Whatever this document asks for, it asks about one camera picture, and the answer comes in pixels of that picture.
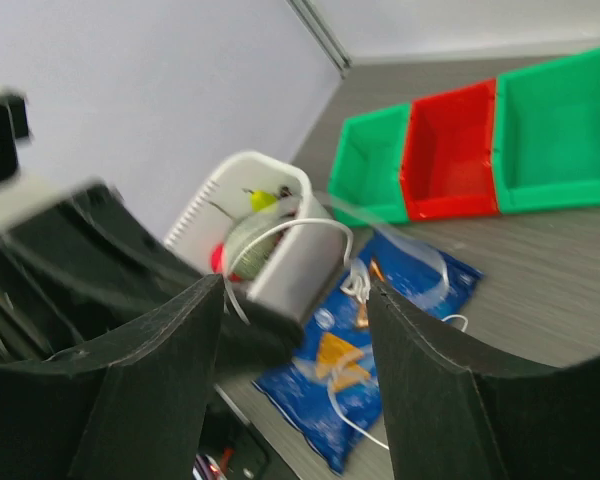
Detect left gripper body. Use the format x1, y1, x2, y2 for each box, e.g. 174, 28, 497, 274
0, 184, 300, 365

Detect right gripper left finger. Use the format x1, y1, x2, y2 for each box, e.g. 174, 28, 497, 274
0, 275, 224, 479

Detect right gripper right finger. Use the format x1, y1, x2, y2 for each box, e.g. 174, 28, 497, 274
367, 282, 600, 479

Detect blue Doritos chip bag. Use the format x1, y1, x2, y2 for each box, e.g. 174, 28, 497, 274
252, 229, 485, 476

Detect red apple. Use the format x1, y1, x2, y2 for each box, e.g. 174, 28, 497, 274
210, 243, 228, 274

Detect green melon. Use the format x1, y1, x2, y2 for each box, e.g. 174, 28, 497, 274
224, 215, 280, 281

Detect white fruit basket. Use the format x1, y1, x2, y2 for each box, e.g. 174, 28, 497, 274
164, 151, 346, 321

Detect yellow green pear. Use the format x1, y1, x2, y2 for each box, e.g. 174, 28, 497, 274
244, 189, 278, 213

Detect left green bin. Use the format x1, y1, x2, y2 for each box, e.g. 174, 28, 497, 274
327, 103, 411, 224

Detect green bin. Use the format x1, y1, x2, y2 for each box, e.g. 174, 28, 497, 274
492, 47, 600, 214
327, 103, 411, 224

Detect red bin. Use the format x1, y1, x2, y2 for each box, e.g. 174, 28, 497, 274
400, 78, 499, 222

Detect right green bin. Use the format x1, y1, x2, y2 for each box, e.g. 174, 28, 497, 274
492, 47, 600, 214

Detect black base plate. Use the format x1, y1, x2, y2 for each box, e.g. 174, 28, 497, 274
192, 386, 300, 480

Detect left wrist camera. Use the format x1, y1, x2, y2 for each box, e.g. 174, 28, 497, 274
0, 79, 101, 241

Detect left frame post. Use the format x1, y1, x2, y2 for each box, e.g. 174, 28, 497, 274
287, 0, 351, 79

